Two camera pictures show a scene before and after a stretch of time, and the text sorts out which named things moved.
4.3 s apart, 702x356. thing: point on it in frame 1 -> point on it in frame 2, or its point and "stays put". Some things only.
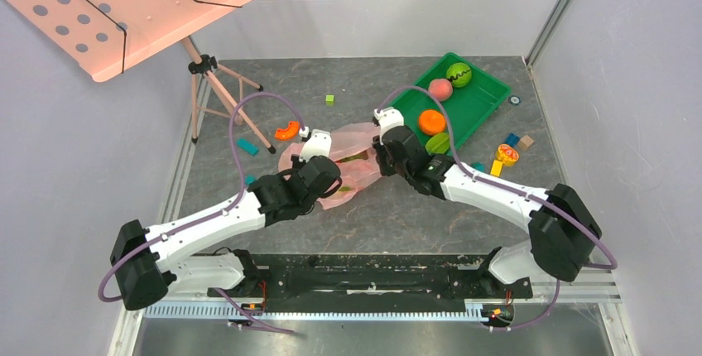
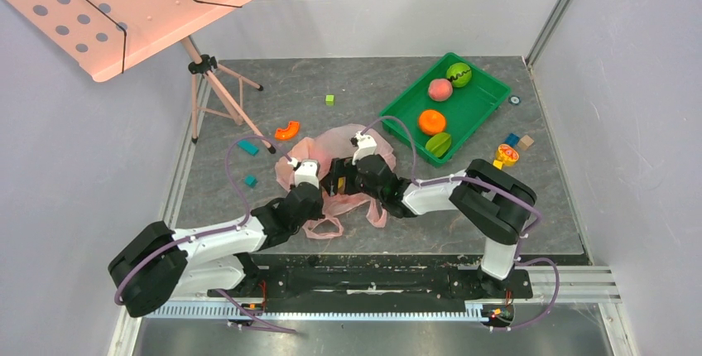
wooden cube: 526,141 stays put
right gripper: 381,149 -> 347,176
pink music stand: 110,14 stays put
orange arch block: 289,132 stays put
